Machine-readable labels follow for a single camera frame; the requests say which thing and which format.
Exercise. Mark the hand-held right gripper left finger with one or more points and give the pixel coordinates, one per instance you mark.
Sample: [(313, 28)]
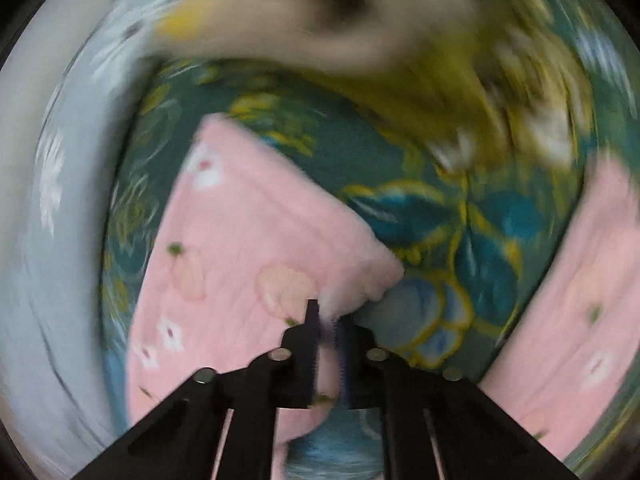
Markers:
[(301, 360)]

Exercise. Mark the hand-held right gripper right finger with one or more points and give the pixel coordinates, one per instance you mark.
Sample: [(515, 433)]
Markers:
[(351, 360)]

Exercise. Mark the pink printed fleece garment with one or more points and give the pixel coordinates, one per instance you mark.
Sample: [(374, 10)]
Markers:
[(565, 310), (240, 240)]

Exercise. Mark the teal floral plush blanket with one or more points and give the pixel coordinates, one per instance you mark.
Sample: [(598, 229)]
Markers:
[(350, 160)]

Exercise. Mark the grey floral pillow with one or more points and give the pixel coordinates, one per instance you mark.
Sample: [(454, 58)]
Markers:
[(75, 170)]

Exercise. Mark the white padded headboard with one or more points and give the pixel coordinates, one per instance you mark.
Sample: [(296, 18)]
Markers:
[(25, 110)]

